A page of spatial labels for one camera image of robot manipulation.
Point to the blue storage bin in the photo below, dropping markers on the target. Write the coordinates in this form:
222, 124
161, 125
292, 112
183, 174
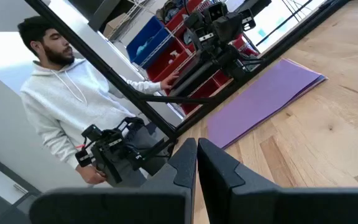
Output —
149, 40

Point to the brown cardboard box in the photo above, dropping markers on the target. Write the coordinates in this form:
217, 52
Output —
115, 25

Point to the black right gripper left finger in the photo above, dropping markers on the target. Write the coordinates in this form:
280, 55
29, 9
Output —
120, 208

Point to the black aluminium table frame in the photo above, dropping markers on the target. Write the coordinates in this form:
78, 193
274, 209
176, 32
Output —
117, 78

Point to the red storage bin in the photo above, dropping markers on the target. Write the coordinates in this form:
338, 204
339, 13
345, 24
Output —
176, 21
163, 62
197, 104

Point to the person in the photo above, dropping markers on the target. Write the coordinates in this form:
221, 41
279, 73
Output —
67, 102

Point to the purple paper sheet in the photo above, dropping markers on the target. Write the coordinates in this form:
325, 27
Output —
266, 99

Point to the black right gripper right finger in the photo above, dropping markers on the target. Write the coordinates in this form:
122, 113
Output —
291, 208

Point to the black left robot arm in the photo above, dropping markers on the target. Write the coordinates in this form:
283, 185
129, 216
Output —
216, 28

